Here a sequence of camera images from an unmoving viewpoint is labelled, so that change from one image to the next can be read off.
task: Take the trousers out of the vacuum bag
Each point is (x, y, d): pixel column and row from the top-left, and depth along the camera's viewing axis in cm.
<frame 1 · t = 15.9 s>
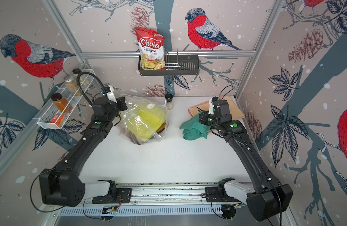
left hand: (124, 93, 78), fingers closed
right hand: (197, 113, 76), fingers closed
clear plastic vacuum bag: (134, 103, 86), point 25 cm above the table
green folded trousers: (193, 129, 77), point 22 cm above the table
yellow folded trousers: (145, 122, 79), point 23 cm above the table
black lid pepper grinder: (169, 98, 108), point 11 cm above the table
brown folded trousers: (137, 141, 87), point 9 cm above the table

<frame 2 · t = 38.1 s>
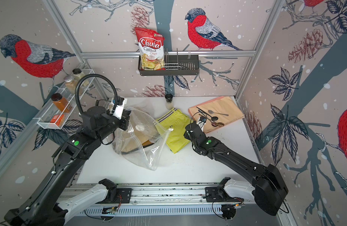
left hand: (131, 106, 65), fingers closed
right hand: (187, 128, 82), fingers open
clear plastic vacuum bag: (148, 157, 76), point 14 cm above the table
yellow folded trousers: (172, 125, 97), point 7 cm above the table
black spoon: (213, 118, 108), on the table
wooden brown spoon: (219, 124, 103), point 2 cm above the table
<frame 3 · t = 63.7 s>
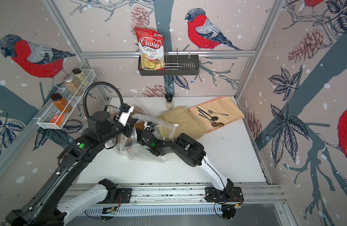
left hand: (138, 115, 67), fingers closed
right hand: (128, 132, 88), fingers open
beige corduroy folded trousers: (187, 123, 96), point 8 cm above the table
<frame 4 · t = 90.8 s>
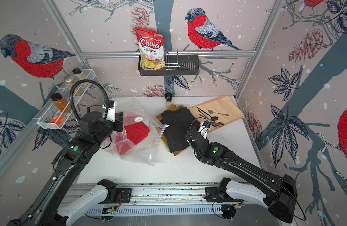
left hand: (122, 109, 67), fingers closed
right hand: (189, 133, 76), fingers open
red folded trousers: (135, 133, 99), point 2 cm above the table
black folded trousers: (178, 121, 90), point 14 cm above the table
